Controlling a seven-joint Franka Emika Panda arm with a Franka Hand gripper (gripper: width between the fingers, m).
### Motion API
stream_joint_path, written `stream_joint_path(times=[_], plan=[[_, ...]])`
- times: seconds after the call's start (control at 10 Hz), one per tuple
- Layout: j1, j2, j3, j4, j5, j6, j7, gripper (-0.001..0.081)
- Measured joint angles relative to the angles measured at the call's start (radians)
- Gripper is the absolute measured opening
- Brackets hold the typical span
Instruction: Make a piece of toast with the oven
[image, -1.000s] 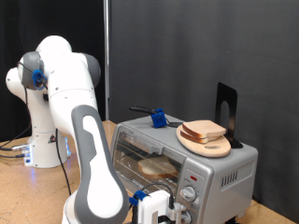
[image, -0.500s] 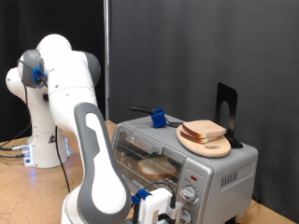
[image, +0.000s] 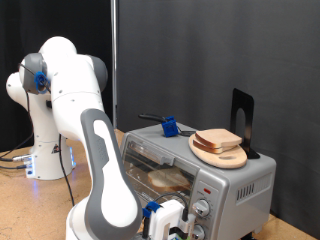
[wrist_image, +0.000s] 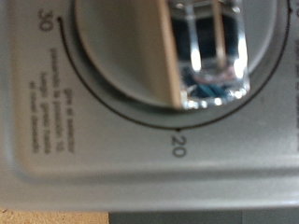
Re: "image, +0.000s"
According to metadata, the black base cable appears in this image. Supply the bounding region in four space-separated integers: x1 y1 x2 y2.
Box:
0 163 33 171
0 153 33 163

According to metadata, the glass oven door with handle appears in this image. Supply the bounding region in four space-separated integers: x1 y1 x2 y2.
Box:
121 134 201 231

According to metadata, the blue cable clip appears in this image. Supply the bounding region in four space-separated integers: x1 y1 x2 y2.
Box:
142 200 163 219
34 70 51 95

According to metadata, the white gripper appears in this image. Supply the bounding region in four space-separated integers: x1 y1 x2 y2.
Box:
148 199 185 240

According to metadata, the white bread slice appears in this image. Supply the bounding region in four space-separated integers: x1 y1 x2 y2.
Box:
147 167 192 193

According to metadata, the wire oven rack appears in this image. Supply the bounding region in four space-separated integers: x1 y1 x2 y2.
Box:
129 164 195 211

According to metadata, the wooden toast slice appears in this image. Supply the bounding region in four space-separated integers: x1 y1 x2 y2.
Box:
194 128 243 149
192 139 234 155

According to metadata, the vertical metal pole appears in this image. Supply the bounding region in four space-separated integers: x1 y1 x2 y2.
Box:
110 0 118 130

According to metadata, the silver toaster oven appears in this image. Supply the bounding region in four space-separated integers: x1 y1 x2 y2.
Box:
119 120 277 240

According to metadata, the silver oven knob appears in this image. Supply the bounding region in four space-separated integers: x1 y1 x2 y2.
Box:
192 199 211 218
193 224 206 240

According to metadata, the round wooden plate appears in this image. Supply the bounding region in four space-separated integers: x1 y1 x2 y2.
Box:
188 133 248 170

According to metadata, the black metal bookend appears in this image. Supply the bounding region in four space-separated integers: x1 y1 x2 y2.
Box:
229 87 261 160

